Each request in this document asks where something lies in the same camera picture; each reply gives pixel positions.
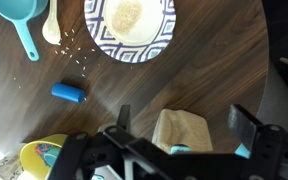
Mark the blue white patterned bowl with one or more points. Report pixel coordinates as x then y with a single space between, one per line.
130 30

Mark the clear sugar jug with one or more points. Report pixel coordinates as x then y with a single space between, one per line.
184 128

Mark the white plastic spoon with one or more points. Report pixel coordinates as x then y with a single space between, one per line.
51 30

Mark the dark grey chair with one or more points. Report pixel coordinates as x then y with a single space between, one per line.
277 103

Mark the teal measuring cup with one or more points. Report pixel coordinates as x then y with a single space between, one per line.
17 10

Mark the printed paper cup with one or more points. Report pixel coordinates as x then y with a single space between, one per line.
4 166

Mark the yellow bowl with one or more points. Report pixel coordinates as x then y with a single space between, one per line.
29 156

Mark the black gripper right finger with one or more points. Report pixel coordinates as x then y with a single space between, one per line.
245 128

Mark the blue cylinder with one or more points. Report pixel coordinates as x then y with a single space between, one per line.
67 92

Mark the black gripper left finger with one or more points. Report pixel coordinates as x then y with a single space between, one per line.
124 116

